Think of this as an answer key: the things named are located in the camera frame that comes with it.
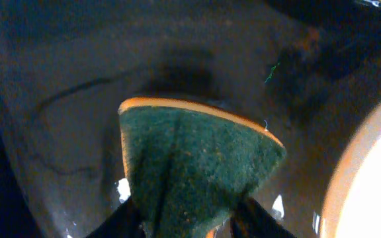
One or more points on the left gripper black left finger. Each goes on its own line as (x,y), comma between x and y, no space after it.
(125,222)

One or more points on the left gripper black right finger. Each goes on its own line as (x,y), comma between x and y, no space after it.
(251,220)

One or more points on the white plate with yellow sauce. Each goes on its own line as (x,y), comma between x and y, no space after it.
(352,207)

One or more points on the round black tray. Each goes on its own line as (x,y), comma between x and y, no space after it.
(309,72)

